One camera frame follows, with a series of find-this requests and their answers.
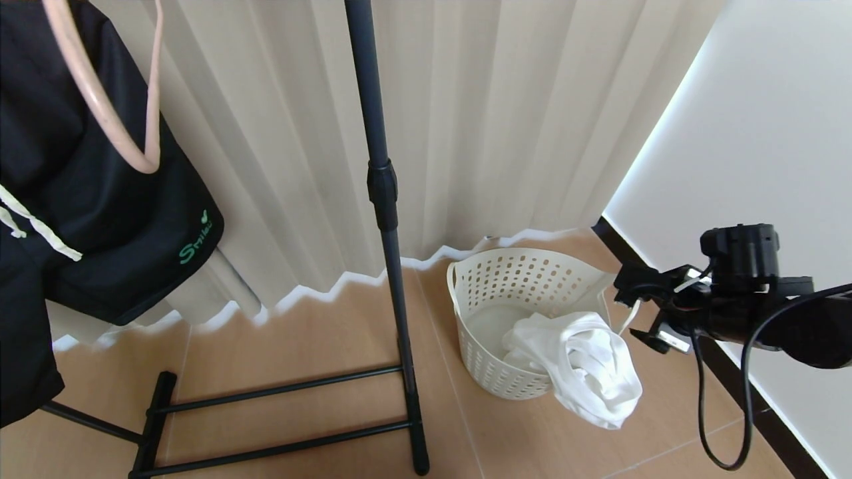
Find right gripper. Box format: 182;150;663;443
612;264;730;355

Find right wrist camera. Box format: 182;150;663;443
699;224;781;284

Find pink clothes hanger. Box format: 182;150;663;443
41;0;164;176

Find black clothes rack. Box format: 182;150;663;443
40;0;431;479

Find black cable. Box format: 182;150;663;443
690;283;852;472

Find white printed T-shirt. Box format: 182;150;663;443
501;311;644;430

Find black shorts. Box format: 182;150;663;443
0;0;226;428

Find white laundry basket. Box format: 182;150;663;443
446;247;644;402

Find beige curtain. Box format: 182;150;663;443
45;0;730;351

